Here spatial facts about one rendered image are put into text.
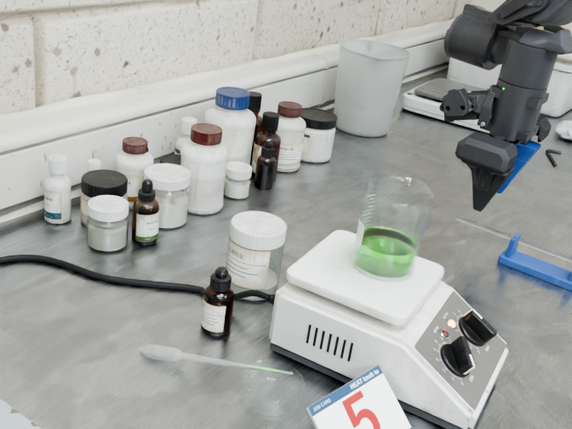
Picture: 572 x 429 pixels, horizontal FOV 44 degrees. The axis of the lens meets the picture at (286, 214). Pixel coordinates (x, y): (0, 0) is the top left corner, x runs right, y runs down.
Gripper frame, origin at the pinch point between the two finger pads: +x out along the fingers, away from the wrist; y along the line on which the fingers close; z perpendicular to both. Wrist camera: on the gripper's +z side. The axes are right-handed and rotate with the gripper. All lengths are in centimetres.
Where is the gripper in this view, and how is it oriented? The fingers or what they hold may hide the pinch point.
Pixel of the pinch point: (494, 176)
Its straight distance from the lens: 92.8
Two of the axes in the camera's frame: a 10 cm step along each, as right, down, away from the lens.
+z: -8.2, -3.5, 4.4
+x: -1.4, 8.8, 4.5
